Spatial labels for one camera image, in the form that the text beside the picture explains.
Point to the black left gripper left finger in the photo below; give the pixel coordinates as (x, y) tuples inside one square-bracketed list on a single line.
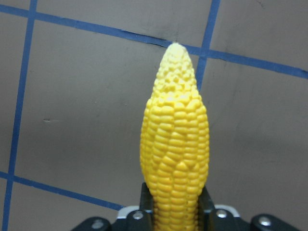
[(141, 219)]

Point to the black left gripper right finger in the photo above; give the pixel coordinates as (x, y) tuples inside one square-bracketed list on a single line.
[(213, 217)]

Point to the yellow corn cob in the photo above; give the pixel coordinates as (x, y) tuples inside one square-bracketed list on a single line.
[(174, 144)]

